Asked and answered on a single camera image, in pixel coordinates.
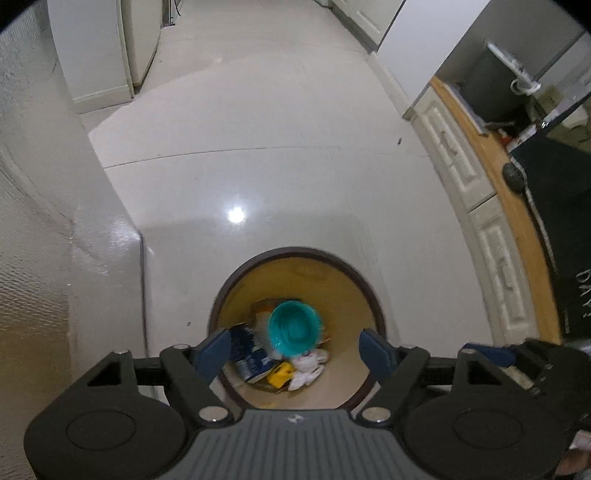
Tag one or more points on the cream cabinet with wooden top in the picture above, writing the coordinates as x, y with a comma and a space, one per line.
480, 184

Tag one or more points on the small red object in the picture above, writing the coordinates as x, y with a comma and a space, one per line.
505, 138

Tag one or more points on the teal ribbed bowl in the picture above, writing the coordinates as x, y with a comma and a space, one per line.
295, 327

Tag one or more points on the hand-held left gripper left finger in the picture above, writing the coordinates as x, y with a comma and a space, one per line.
214, 350

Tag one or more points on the yellow packet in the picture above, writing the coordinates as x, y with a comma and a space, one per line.
280, 374

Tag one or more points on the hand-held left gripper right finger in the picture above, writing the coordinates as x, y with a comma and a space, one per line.
374, 353

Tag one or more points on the dark grey box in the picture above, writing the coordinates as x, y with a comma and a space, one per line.
491, 83

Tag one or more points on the brown cardboard piece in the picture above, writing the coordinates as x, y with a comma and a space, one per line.
263, 310

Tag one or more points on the brown bin with yellow inside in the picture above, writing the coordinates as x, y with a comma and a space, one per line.
341, 300

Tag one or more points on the white refrigerator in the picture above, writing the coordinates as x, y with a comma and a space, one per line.
141, 41

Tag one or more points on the blue and white box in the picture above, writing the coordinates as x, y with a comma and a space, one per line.
251, 353

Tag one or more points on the black rod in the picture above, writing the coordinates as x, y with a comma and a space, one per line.
558, 117

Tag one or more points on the black desk mat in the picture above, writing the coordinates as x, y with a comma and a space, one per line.
568, 207

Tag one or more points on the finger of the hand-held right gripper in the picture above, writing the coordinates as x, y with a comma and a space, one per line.
496, 355

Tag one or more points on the black round object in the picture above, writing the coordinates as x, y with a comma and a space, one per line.
514, 177

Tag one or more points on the crumpled white paper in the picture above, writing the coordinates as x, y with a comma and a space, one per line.
307, 369

